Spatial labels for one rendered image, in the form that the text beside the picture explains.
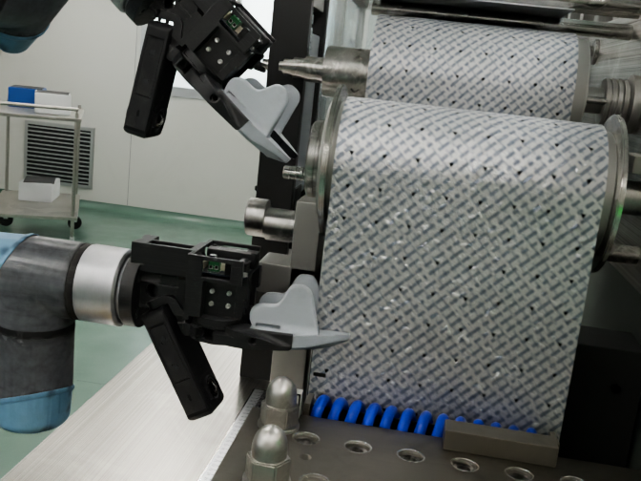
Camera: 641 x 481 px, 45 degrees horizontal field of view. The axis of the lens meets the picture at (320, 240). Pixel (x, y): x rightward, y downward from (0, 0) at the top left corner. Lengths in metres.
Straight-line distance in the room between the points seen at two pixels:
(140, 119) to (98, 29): 6.05
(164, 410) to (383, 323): 0.39
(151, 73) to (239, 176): 5.71
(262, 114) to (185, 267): 0.16
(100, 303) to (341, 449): 0.26
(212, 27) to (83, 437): 0.48
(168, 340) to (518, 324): 0.32
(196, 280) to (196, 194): 5.91
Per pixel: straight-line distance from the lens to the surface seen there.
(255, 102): 0.75
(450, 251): 0.70
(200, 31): 0.76
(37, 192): 5.70
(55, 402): 0.82
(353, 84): 0.98
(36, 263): 0.77
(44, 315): 0.78
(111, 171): 6.85
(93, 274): 0.75
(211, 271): 0.72
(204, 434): 0.96
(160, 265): 0.74
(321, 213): 0.71
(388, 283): 0.71
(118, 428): 0.97
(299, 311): 0.71
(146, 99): 0.79
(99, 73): 6.83
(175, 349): 0.75
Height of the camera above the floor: 1.33
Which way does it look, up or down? 12 degrees down
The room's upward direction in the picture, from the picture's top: 6 degrees clockwise
